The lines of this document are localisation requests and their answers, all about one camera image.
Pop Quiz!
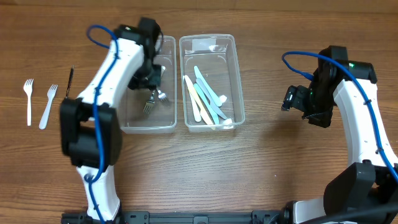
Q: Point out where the short metal fork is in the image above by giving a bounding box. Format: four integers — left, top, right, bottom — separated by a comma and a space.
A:
156, 89, 170, 105

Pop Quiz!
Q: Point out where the long metal fork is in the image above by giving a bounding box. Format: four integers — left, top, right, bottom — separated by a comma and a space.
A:
143, 87, 159, 114

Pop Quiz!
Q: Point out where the white plastic knife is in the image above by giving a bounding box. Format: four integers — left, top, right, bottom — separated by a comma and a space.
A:
196, 78, 227, 119
183, 75, 201, 123
193, 65, 222, 107

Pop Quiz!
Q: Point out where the cream yellow plastic knife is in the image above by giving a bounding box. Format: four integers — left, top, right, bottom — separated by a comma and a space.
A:
183, 75, 215, 133

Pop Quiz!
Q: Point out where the black handled metal fork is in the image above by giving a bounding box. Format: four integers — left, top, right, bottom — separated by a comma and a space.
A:
65, 65, 75, 98

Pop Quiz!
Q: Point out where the white plastic fork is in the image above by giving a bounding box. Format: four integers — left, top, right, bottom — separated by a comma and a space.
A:
39, 84, 58, 129
23, 79, 34, 126

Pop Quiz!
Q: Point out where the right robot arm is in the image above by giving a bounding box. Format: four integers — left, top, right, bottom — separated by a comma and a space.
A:
279, 45, 397, 223

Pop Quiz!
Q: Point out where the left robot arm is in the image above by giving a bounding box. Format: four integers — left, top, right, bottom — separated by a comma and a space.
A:
60, 17, 163, 223

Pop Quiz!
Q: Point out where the left clear plastic container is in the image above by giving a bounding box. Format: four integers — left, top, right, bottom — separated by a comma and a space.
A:
118, 35, 177, 134

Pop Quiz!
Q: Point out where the clear plastic container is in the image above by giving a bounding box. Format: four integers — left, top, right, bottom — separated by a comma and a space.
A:
118, 35, 177, 134
179, 34, 245, 131

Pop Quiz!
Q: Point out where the right clear plastic container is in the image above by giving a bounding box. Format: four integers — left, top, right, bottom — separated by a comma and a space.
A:
179, 34, 245, 131

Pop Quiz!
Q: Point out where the light blue plastic knife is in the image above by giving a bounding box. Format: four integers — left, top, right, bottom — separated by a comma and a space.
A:
193, 83, 220, 124

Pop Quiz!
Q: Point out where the right blue cable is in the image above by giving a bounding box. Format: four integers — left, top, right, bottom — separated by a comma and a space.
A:
281, 50, 398, 184

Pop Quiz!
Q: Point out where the blue cable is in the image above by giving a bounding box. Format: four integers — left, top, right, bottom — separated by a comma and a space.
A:
86, 24, 121, 224
281, 50, 398, 184

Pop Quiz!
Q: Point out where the left blue cable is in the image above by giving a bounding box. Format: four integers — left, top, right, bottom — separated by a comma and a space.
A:
86, 24, 121, 224

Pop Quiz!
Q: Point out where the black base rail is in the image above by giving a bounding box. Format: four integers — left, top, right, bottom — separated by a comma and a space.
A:
60, 210, 398, 224

